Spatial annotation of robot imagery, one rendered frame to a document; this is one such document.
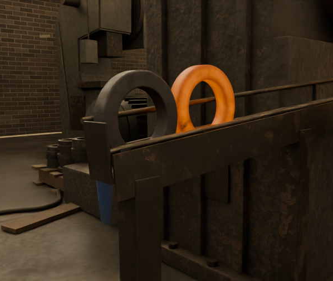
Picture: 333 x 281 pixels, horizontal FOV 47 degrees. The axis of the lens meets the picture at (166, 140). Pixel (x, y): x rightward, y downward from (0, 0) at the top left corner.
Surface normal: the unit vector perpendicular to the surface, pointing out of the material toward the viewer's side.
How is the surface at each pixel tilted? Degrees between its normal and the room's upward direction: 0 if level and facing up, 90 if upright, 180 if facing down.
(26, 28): 90
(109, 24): 92
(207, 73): 90
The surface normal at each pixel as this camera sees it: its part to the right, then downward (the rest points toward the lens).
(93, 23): -0.63, 0.10
